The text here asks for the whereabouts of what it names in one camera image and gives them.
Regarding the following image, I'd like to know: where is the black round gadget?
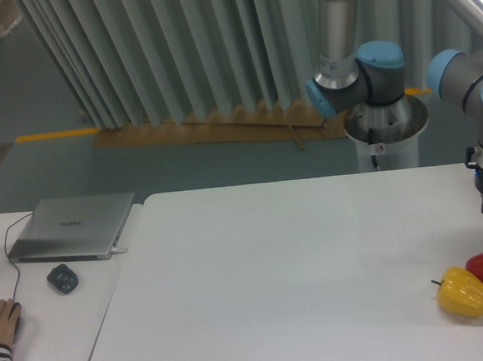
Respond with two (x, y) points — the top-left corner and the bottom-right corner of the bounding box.
(47, 264), (79, 295)

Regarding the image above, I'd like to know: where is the black computer mouse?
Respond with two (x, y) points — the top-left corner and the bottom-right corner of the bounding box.
(9, 302), (22, 335)

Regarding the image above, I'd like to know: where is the silver closed laptop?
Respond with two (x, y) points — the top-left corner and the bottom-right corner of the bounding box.
(8, 192), (134, 263)

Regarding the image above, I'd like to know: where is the brown cardboard sheet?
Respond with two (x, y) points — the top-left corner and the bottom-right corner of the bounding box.
(93, 99), (347, 150)

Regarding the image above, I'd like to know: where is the person's hand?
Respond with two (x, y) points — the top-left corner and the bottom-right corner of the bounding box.
(0, 299), (15, 348)

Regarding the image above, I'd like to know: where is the pale green curtain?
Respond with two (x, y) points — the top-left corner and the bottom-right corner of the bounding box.
(17, 0), (483, 129)

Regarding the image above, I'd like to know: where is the yellow bell pepper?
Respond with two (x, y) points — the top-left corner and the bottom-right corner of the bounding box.
(431, 266), (483, 318)

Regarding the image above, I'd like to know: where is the black mouse cable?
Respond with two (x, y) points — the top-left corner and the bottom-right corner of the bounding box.
(0, 209), (42, 302)

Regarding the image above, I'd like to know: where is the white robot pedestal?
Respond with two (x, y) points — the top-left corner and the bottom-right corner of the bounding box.
(343, 94), (428, 173)

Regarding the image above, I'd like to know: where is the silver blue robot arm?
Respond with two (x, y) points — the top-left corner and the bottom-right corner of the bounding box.
(306, 0), (483, 212)

